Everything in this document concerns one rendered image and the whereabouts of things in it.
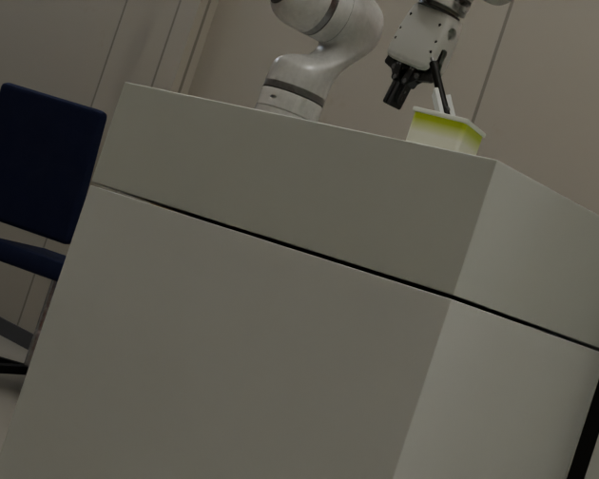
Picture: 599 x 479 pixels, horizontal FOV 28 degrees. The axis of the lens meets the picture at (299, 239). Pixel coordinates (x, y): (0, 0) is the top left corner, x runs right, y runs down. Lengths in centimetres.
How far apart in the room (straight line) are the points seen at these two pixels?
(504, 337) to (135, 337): 47
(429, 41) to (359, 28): 32
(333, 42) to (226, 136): 81
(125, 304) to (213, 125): 26
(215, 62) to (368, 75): 97
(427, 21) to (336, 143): 65
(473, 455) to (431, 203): 28
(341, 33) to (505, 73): 220
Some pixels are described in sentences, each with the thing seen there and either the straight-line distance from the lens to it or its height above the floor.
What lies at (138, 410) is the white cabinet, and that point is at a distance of 149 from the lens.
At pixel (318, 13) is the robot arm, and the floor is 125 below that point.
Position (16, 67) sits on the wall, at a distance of 690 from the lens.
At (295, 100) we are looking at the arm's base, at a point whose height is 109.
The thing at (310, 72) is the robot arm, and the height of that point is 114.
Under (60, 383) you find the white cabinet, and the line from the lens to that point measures 161.
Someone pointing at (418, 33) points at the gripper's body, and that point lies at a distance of 198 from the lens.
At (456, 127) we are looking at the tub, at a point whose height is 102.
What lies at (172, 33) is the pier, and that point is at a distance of 568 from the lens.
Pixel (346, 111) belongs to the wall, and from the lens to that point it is 483.
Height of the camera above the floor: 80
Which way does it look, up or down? 1 degrees up
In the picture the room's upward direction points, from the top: 18 degrees clockwise
